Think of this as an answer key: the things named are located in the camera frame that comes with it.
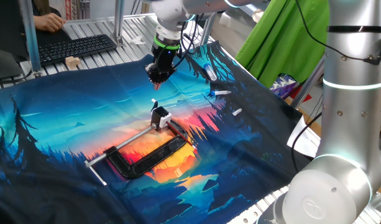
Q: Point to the black white crank pencil sharpener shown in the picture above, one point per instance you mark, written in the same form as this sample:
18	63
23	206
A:
160	119

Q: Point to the dark laptop computer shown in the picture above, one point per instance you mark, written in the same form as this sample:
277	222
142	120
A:
5	31

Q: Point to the small wooden block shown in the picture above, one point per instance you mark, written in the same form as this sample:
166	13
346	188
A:
72	62

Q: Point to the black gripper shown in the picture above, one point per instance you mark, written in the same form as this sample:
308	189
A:
164	60

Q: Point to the bright green cloth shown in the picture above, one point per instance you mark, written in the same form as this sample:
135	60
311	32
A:
277	40

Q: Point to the black keyboard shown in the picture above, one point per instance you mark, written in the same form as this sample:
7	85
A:
75	48

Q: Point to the sunset forest printed cloth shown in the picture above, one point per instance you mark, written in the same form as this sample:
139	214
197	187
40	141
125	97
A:
69	99

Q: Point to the red pencil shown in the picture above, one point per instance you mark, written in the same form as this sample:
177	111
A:
179	134

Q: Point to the person's bare hand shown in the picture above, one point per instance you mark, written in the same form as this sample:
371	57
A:
48	22

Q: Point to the conical clear tube blue cap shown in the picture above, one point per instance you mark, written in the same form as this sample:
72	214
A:
221	92

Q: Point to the aluminium frame post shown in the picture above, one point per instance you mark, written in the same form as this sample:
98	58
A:
118	21
30	37
306	82
208	29

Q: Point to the small white tube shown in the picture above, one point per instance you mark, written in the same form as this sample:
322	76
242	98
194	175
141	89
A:
237	111

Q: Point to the large clear tube blue cap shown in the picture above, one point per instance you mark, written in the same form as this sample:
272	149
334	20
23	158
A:
210	72

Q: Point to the crumpled white tissue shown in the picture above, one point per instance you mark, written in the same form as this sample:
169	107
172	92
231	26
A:
137	40

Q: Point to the purple white patterned box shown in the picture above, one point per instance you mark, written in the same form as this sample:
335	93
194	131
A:
281	85

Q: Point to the silver robot mounting plate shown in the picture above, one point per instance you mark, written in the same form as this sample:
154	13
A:
249	216

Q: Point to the black metal C-clamp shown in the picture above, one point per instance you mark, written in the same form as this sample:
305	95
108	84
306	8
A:
153	158

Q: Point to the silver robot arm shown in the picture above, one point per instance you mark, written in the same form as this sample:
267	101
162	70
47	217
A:
348	124

